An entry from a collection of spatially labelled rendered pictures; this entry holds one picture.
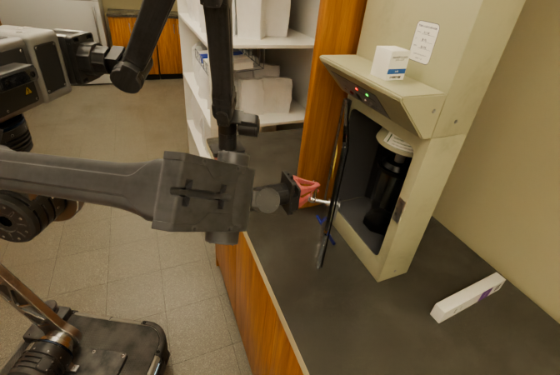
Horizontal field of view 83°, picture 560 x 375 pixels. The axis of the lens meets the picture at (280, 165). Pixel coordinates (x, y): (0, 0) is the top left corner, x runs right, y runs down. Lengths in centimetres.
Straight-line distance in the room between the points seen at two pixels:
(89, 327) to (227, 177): 154
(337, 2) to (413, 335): 87
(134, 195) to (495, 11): 65
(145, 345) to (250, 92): 137
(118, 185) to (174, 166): 7
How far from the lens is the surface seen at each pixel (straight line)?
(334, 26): 94
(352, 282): 99
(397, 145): 86
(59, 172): 41
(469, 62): 72
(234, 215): 37
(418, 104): 67
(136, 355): 169
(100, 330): 180
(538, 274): 122
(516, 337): 110
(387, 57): 71
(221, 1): 69
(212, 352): 191
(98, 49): 97
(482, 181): 123
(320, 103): 99
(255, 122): 94
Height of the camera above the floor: 169
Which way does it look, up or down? 32 degrees down
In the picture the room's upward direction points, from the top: 5 degrees clockwise
